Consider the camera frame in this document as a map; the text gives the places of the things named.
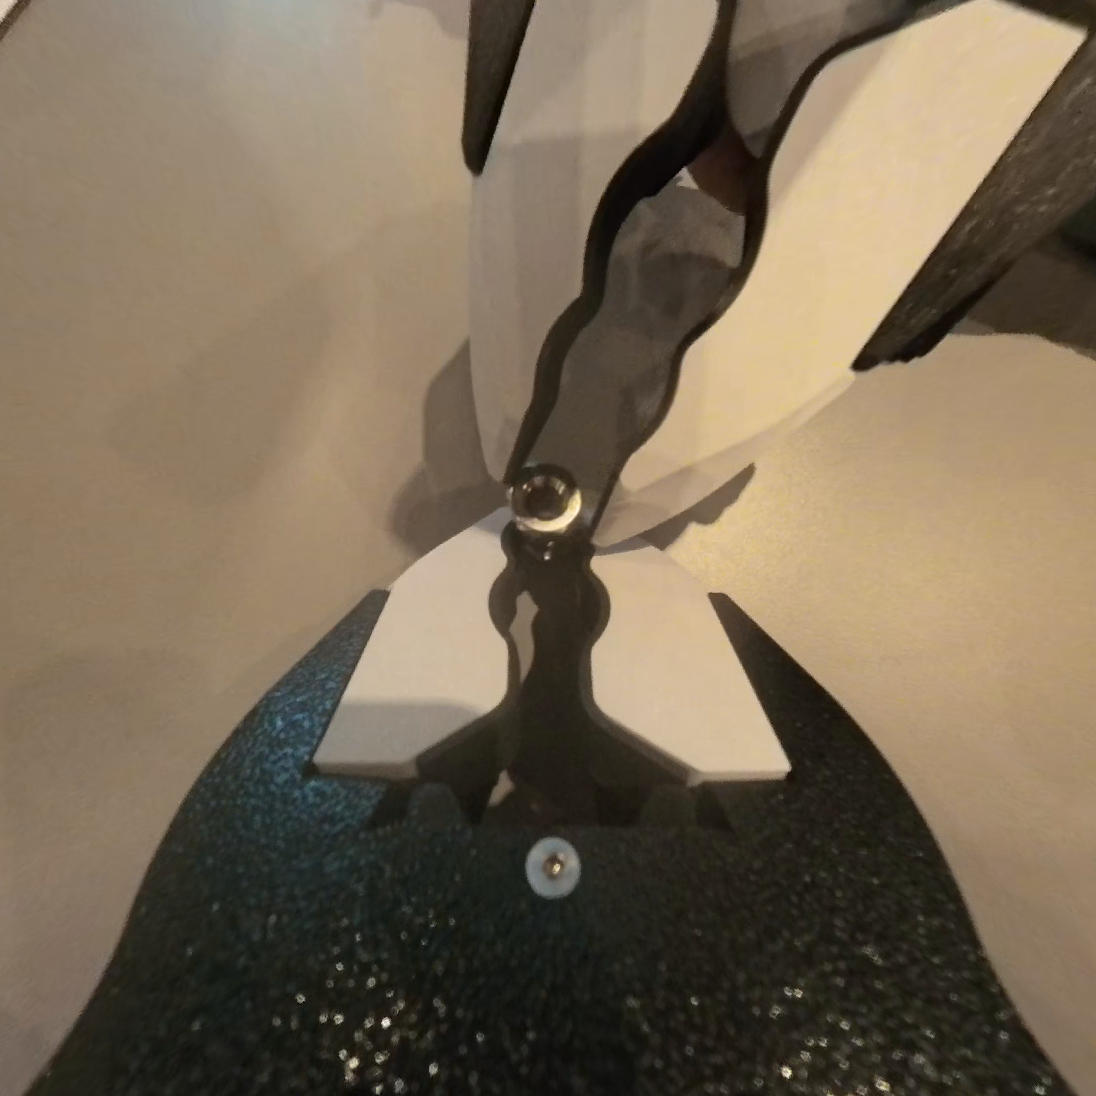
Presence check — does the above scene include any silver metal bolt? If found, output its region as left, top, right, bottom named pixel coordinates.
left=503, top=462, right=592, bottom=560

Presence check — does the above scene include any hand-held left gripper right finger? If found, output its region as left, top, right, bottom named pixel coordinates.
left=585, top=545, right=789, bottom=782

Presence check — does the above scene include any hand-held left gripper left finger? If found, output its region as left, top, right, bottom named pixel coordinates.
left=314, top=516, right=522, bottom=781

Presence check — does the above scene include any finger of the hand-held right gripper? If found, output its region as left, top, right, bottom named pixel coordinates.
left=589, top=0, right=1090, bottom=547
left=469, top=0, right=738, bottom=492

